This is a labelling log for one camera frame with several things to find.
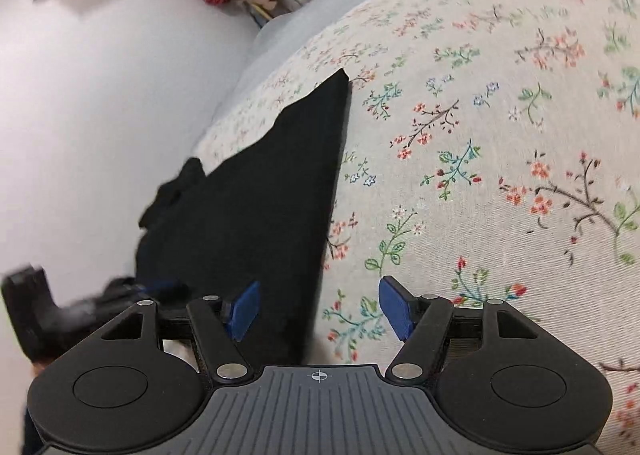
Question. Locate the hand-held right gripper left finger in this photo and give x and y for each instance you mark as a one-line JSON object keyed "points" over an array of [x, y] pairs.
{"points": [[245, 310]]}

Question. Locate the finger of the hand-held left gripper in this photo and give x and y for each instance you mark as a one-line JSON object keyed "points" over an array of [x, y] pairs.
{"points": [[162, 291]]}

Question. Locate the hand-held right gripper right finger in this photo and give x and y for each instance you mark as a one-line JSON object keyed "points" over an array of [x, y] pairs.
{"points": [[395, 307]]}

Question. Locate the black pants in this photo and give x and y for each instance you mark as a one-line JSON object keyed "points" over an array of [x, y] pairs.
{"points": [[275, 210]]}

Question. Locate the floral printed bed sheet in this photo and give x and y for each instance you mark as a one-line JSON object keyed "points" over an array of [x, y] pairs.
{"points": [[475, 135]]}

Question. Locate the wooden coat rack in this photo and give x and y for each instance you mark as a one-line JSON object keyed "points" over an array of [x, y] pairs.
{"points": [[261, 12]]}

